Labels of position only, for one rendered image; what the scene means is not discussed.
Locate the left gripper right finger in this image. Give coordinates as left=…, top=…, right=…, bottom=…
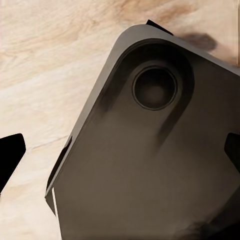
left=224, top=132, right=240, bottom=173

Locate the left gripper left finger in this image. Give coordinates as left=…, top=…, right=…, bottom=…
left=0, top=133, right=26, bottom=193

